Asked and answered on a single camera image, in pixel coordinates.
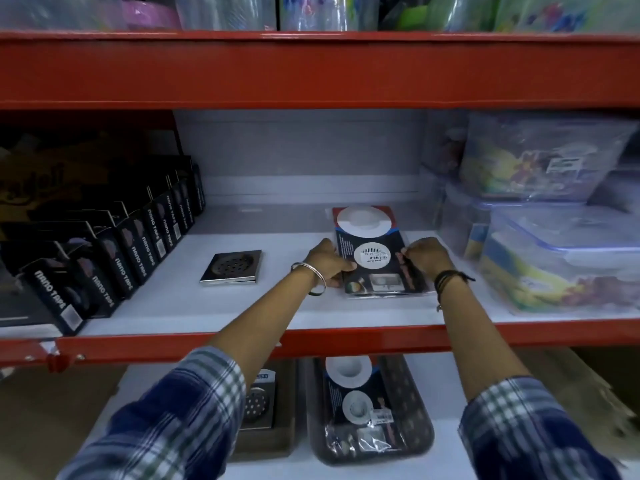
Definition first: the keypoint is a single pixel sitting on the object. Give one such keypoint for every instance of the person's left hand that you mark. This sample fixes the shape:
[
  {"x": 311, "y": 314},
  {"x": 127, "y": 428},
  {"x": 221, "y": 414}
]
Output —
[{"x": 324, "y": 262}]

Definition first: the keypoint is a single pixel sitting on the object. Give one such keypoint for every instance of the person's right hand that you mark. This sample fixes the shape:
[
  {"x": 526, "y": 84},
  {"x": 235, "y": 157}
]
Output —
[{"x": 430, "y": 258}]

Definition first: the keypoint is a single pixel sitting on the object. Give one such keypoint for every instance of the person's right thumb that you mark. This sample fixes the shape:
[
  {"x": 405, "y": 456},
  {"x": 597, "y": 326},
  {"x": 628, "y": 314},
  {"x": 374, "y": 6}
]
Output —
[{"x": 401, "y": 258}]

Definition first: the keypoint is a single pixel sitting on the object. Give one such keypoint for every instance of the person's left thumb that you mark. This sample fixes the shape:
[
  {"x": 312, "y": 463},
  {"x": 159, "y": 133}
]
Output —
[{"x": 347, "y": 268}]

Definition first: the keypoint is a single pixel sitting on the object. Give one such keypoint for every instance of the dark drain cover packet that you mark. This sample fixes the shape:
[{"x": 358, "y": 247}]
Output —
[{"x": 372, "y": 229}]

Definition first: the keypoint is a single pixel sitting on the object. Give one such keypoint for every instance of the person's right forearm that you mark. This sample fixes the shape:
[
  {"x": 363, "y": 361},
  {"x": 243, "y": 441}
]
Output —
[{"x": 472, "y": 339}]

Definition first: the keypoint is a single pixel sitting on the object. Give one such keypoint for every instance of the person's left forearm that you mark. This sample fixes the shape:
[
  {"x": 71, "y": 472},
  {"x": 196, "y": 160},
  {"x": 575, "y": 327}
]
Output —
[{"x": 260, "y": 314}]

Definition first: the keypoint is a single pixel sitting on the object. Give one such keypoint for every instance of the silver bangle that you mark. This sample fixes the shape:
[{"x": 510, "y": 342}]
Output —
[{"x": 317, "y": 284}]

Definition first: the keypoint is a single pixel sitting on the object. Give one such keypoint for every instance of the black thread wristbands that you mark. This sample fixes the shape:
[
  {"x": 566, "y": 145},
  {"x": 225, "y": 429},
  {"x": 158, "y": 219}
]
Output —
[{"x": 445, "y": 280}]

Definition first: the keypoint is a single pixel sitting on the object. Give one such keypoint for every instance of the red metal shelf beam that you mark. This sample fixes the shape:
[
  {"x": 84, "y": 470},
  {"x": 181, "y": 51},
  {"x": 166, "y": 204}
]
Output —
[
  {"x": 320, "y": 69},
  {"x": 350, "y": 339}
]

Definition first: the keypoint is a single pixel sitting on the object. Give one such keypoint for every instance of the small clear plastic container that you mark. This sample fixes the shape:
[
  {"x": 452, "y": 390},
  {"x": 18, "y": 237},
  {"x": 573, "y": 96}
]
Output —
[{"x": 465, "y": 219}]

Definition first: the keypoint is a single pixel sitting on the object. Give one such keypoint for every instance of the square steel drain cover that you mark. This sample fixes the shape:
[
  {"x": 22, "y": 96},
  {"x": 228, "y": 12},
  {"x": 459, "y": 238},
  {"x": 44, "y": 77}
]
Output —
[{"x": 231, "y": 267}]

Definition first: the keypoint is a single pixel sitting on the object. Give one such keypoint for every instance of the drain cover packet with tag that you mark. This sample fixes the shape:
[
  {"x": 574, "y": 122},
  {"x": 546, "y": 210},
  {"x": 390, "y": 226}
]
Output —
[{"x": 352, "y": 394}]

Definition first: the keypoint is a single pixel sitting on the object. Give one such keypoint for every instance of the steel drain cover blue label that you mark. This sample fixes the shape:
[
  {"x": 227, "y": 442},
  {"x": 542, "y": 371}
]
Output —
[{"x": 259, "y": 399}]

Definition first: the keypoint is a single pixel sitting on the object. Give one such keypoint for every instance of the large clear container blue clips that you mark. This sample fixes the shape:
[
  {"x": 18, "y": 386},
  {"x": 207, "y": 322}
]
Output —
[{"x": 565, "y": 259}]

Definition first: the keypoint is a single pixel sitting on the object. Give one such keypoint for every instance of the brown plastic tray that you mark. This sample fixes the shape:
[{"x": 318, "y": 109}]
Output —
[{"x": 285, "y": 419}]

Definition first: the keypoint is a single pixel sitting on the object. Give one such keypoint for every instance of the dark brown plastic basket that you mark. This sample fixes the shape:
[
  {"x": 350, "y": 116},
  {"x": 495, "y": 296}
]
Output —
[{"x": 415, "y": 424}]

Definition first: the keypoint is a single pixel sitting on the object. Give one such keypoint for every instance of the clear container with colourful print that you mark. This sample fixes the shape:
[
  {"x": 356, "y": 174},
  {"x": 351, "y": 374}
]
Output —
[{"x": 540, "y": 159}]

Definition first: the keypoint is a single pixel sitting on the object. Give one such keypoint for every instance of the person's right plaid sleeve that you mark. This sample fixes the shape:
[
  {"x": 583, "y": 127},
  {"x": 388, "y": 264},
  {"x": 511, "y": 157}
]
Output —
[{"x": 530, "y": 434}]

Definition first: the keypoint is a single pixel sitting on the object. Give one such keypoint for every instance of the person's plaid sleeve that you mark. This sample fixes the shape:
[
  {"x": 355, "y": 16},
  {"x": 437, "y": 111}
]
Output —
[
  {"x": 530, "y": 434},
  {"x": 170, "y": 424}
]

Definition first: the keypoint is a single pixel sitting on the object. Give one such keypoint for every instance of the torn cardboard box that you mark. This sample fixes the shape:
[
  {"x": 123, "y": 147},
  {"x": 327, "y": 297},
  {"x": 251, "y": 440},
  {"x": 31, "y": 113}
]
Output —
[{"x": 580, "y": 389}]

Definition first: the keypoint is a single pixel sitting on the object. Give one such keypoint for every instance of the person's left plaid sleeve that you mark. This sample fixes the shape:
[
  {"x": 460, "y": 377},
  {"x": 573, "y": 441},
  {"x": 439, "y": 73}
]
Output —
[{"x": 170, "y": 424}]

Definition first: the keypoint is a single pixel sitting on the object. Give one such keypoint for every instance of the row of black tape boxes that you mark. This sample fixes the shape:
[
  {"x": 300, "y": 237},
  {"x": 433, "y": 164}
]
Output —
[{"x": 100, "y": 274}]

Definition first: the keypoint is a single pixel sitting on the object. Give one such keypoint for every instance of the clear wrapped blue print item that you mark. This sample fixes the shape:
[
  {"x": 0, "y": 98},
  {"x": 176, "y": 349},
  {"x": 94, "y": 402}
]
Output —
[{"x": 320, "y": 12}]

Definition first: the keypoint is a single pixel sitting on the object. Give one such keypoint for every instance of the clear wrapped green item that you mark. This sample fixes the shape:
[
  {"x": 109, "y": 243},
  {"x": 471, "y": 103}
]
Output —
[{"x": 500, "y": 12}]

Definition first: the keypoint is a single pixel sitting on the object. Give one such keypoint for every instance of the clear wrapped plastic roll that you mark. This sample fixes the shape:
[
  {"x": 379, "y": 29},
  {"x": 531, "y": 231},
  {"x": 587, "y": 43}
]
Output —
[{"x": 227, "y": 12}]

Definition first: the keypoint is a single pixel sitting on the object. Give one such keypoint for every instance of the flat cardboard sheet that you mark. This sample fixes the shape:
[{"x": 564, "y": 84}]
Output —
[{"x": 50, "y": 424}]

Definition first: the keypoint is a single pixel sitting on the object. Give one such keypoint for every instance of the clear wrapped pink item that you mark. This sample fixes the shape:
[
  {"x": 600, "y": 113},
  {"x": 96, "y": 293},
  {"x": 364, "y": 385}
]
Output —
[{"x": 90, "y": 12}]

